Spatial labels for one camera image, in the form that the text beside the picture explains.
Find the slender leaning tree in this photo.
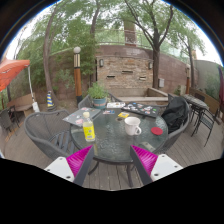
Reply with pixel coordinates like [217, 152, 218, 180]
[41, 4, 60, 102]

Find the black jacket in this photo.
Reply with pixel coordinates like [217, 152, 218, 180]
[161, 95, 189, 134]

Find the grey mesh patio chair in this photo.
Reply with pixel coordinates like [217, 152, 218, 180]
[23, 109, 81, 161]

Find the white mug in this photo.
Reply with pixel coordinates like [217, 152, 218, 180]
[124, 116, 143, 137]

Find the wooden lamp post with globe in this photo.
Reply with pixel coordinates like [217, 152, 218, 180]
[72, 46, 84, 105]

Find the short wooden lamp post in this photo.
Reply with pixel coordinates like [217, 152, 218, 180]
[185, 63, 192, 95]

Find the flat round red coaster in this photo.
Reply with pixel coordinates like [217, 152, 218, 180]
[150, 126, 164, 136]

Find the dark folding chair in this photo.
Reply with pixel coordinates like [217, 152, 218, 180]
[0, 105, 21, 136]

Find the dark forked tree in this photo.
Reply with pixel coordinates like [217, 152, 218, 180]
[123, 0, 178, 89]

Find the clear bottle with yellow label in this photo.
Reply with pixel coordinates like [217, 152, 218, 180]
[82, 111, 96, 143]

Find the blue and yellow striped cone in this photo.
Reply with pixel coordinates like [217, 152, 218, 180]
[45, 90, 56, 109]

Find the black metal chair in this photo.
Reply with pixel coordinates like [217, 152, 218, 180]
[191, 108, 216, 148]

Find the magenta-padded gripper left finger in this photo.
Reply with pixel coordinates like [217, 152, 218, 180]
[43, 144, 97, 187]

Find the dark round patio table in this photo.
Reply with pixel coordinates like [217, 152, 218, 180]
[182, 93, 210, 114]

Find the potted green plant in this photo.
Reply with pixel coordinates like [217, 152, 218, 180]
[86, 82, 109, 110]

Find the black laptop with stickers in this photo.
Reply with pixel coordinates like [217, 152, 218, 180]
[120, 101, 161, 119]

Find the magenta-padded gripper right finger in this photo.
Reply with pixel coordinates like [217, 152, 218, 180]
[129, 143, 184, 186]

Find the wooden bench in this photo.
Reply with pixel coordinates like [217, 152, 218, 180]
[7, 92, 36, 113]

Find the grey laptop with stickers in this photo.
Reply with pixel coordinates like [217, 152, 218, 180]
[62, 106, 102, 128]

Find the orange patio umbrella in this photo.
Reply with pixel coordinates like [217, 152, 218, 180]
[0, 58, 41, 113]

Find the white sticker sheet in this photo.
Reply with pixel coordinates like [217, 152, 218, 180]
[105, 101, 127, 110]

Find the grey patio chair with jacket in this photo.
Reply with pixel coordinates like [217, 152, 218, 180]
[153, 94, 192, 156]

